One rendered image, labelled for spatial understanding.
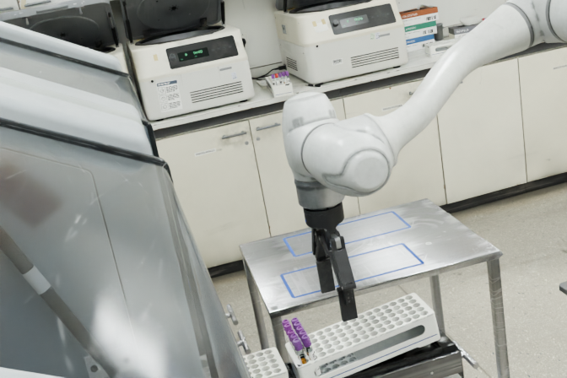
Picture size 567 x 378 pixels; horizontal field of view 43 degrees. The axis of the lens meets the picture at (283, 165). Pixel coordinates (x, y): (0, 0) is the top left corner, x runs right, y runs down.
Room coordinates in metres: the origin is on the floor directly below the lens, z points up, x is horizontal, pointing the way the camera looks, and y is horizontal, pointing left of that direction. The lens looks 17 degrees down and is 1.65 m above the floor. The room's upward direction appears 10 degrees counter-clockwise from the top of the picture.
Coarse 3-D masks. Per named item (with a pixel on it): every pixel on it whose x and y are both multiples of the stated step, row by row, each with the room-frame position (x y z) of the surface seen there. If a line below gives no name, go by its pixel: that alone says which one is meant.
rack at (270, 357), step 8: (256, 352) 1.30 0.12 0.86; (264, 352) 1.30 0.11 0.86; (272, 352) 1.29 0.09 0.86; (248, 360) 1.28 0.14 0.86; (256, 360) 1.27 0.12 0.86; (264, 360) 1.26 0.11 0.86; (272, 360) 1.27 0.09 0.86; (280, 360) 1.25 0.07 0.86; (248, 368) 1.25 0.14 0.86; (256, 368) 1.24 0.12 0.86; (264, 368) 1.24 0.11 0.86; (272, 368) 1.23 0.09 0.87; (280, 368) 1.23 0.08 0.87; (256, 376) 1.22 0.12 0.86; (264, 376) 1.21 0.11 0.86; (272, 376) 1.21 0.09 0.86; (280, 376) 1.21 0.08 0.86; (288, 376) 1.22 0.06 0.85
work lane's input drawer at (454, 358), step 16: (416, 352) 1.29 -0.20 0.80; (432, 352) 1.27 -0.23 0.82; (448, 352) 1.27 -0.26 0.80; (464, 352) 1.34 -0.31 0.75; (288, 368) 1.30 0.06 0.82; (368, 368) 1.27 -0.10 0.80; (384, 368) 1.24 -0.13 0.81; (400, 368) 1.25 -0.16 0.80; (416, 368) 1.25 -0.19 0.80; (432, 368) 1.25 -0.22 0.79; (448, 368) 1.26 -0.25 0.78
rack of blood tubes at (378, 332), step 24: (384, 312) 1.33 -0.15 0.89; (408, 312) 1.31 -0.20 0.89; (432, 312) 1.28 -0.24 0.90; (312, 336) 1.32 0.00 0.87; (336, 336) 1.29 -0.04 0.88; (360, 336) 1.27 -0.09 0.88; (384, 336) 1.25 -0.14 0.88; (408, 336) 1.31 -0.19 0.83; (336, 360) 1.27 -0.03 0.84; (360, 360) 1.24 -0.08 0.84; (384, 360) 1.26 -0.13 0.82
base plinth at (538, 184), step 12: (540, 180) 3.97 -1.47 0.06; (552, 180) 3.99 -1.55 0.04; (564, 180) 4.01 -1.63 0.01; (492, 192) 3.91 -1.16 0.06; (504, 192) 3.93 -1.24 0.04; (516, 192) 3.94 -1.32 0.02; (456, 204) 3.86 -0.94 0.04; (468, 204) 3.88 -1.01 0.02; (480, 204) 3.89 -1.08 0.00; (228, 264) 3.58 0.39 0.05; (240, 264) 3.60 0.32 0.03; (216, 276) 3.57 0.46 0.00
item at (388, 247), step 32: (352, 224) 1.98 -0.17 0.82; (384, 224) 1.94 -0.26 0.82; (416, 224) 1.90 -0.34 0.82; (448, 224) 1.86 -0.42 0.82; (256, 256) 1.87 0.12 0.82; (288, 256) 1.83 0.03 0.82; (352, 256) 1.76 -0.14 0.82; (384, 256) 1.73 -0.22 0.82; (416, 256) 1.69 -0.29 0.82; (448, 256) 1.66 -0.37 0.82; (480, 256) 1.63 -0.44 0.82; (256, 288) 1.71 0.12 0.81; (288, 288) 1.65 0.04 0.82; (320, 288) 1.62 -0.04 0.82; (384, 288) 1.59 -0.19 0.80; (256, 320) 1.96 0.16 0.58
